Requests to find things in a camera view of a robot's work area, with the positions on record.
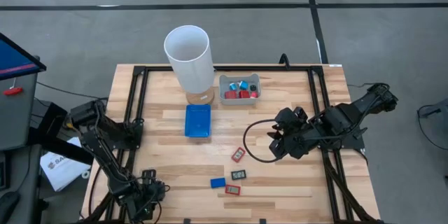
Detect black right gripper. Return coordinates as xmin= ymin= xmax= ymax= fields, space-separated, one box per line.
xmin=267 ymin=106 xmax=318 ymax=160

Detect red tray front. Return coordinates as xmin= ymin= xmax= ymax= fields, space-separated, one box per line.
xmin=224 ymin=184 xmax=242 ymax=196

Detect red digital clock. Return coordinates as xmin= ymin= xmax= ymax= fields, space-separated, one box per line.
xmin=230 ymin=146 xmax=246 ymax=164

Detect black red flat tray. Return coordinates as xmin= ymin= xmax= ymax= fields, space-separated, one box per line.
xmin=230 ymin=169 xmax=247 ymax=181

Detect grey plastic bin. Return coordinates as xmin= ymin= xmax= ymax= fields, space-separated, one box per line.
xmin=218 ymin=73 xmax=262 ymax=106

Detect blue plastic tray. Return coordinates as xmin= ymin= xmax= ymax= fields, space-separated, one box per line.
xmin=184 ymin=104 xmax=212 ymax=139

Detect white paper sheet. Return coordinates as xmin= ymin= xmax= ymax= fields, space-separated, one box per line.
xmin=39 ymin=136 xmax=92 ymax=193

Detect black support bar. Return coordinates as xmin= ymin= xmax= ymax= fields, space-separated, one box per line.
xmin=27 ymin=125 xmax=95 ymax=166

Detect white shade table lamp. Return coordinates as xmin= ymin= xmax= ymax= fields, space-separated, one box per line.
xmin=163 ymin=24 xmax=216 ymax=106

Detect black looping gripper cable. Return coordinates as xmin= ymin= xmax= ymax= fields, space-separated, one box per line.
xmin=242 ymin=118 xmax=281 ymax=164

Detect black metal table frame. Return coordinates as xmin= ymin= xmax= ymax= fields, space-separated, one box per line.
xmin=104 ymin=64 xmax=379 ymax=224

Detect black floor cable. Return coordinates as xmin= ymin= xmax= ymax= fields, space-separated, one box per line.
xmin=416 ymin=98 xmax=448 ymax=151

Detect red handle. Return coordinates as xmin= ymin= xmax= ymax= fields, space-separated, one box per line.
xmin=3 ymin=87 xmax=24 ymax=97

